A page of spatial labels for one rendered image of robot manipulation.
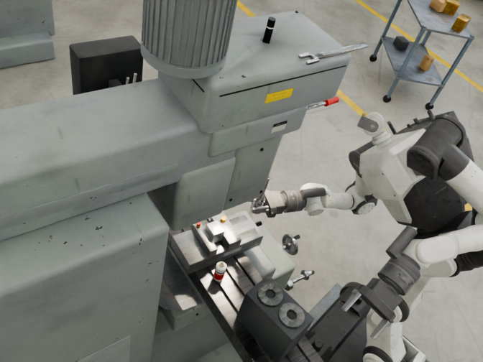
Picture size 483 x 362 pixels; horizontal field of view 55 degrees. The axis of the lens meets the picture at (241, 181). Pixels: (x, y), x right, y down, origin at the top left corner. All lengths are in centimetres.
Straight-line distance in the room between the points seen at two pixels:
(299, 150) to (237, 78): 285
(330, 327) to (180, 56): 159
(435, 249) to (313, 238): 207
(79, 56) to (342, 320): 163
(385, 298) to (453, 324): 215
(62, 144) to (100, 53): 42
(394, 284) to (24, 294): 89
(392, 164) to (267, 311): 63
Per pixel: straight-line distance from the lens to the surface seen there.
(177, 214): 136
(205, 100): 109
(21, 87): 420
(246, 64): 115
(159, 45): 104
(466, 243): 140
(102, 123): 112
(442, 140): 138
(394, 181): 148
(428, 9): 498
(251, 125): 124
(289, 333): 160
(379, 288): 128
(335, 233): 342
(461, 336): 341
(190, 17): 98
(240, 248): 192
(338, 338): 227
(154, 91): 123
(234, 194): 148
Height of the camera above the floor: 249
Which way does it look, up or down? 45 degrees down
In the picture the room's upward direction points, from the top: 16 degrees clockwise
